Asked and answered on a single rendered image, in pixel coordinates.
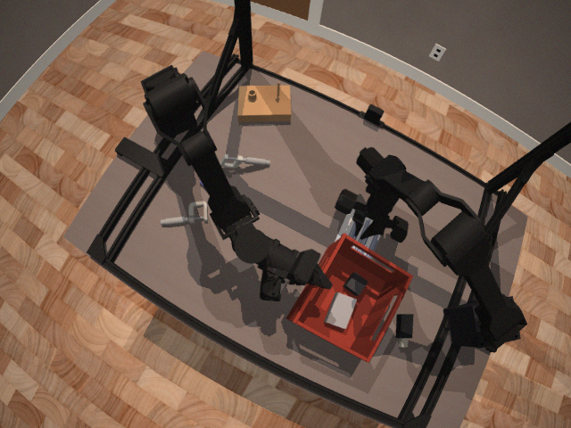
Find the red plastic crate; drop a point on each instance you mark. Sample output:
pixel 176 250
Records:
pixel 370 306

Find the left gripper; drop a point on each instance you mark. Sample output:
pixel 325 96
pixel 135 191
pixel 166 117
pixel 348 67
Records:
pixel 377 210

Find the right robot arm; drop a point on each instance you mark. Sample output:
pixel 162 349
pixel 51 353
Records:
pixel 173 99

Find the white sheet of paper with blue bars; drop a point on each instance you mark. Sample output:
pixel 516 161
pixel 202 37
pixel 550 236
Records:
pixel 348 227

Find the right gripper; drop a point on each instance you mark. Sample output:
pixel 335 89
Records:
pixel 304 269

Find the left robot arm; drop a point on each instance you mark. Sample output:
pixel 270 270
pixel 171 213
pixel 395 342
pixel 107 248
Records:
pixel 463 244

